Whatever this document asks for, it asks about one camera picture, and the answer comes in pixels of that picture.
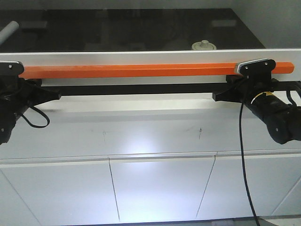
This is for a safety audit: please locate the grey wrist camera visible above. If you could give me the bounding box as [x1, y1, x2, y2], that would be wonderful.
[0, 60, 24, 76]
[234, 58, 276, 77]

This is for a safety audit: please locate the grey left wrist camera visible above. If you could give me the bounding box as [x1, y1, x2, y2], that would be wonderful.
[0, 60, 24, 76]

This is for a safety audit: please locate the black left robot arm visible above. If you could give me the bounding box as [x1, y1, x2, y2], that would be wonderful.
[0, 76, 61, 144]

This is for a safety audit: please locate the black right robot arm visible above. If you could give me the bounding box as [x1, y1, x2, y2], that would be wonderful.
[213, 75, 301, 145]

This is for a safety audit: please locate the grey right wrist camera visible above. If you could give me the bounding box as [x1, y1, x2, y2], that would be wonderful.
[234, 58, 276, 77]

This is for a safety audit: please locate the white fume hood base cabinet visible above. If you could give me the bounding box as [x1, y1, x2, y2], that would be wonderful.
[0, 94, 301, 226]

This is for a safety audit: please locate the rolled grey mat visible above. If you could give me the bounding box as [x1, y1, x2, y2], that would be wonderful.
[0, 21, 20, 45]

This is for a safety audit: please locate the glass jar with cream lid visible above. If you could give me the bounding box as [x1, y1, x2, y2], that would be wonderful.
[191, 40, 217, 51]

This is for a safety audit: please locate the white sash with orange handle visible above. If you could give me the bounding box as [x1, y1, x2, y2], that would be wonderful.
[0, 48, 301, 85]

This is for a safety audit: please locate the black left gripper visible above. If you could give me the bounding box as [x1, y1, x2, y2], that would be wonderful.
[0, 78, 61, 111]

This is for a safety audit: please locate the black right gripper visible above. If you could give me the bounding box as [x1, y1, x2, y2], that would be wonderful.
[212, 75, 280, 104]

